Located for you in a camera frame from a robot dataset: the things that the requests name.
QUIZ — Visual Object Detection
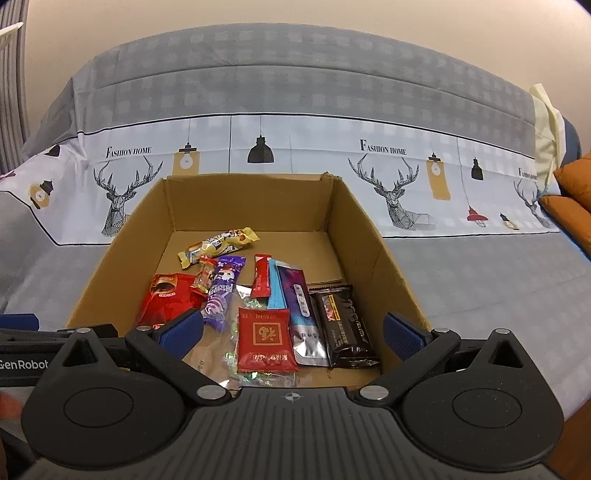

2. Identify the purple snack packet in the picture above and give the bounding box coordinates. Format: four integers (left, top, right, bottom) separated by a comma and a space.
201, 256, 246, 333

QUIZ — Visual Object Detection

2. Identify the small red stick sachet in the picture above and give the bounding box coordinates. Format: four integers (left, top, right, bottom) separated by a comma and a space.
250, 253, 272, 298

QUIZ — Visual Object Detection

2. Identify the grey curtain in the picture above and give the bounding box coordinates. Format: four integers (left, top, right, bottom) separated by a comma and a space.
0, 0, 31, 171

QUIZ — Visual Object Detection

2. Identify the dark chocolate bar packet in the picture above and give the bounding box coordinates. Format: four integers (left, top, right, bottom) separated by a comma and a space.
308, 285, 380, 368

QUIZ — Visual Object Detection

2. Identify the yellow snack bar packet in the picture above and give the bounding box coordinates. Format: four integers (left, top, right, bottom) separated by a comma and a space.
178, 227, 260, 269

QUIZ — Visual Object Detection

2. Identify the pale yellow pillow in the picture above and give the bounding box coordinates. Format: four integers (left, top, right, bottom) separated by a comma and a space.
529, 83, 566, 195

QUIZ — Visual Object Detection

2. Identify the orange cushion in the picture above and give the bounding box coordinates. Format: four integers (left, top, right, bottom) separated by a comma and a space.
553, 152, 591, 208
539, 194, 591, 259

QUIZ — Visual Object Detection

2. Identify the red square packet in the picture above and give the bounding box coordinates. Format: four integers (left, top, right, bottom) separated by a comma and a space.
237, 307, 300, 374

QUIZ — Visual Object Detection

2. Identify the large red snack packet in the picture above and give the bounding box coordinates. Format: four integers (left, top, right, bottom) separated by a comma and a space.
135, 273, 206, 330

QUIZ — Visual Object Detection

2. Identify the purple white sachet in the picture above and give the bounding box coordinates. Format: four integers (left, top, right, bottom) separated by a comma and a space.
276, 261, 331, 367

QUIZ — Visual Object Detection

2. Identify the brown cardboard box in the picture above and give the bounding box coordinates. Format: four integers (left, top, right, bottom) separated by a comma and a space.
65, 172, 432, 402

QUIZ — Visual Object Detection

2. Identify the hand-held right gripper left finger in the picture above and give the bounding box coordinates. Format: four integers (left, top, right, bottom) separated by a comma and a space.
36, 309, 232, 408

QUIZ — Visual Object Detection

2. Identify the clear candy bag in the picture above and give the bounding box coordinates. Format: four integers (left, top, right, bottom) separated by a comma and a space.
182, 286, 296, 388

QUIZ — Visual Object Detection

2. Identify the blue pillow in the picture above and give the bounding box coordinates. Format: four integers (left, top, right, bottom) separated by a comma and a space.
561, 115, 581, 167

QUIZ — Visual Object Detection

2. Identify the light blue sachet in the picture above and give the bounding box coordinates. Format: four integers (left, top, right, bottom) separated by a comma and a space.
267, 259, 285, 310

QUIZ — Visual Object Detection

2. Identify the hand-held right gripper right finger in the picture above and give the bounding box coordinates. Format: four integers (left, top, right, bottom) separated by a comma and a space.
353, 312, 548, 407

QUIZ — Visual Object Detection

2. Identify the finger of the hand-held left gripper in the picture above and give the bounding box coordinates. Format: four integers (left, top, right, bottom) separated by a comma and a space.
0, 314, 40, 329
0, 324, 120, 344

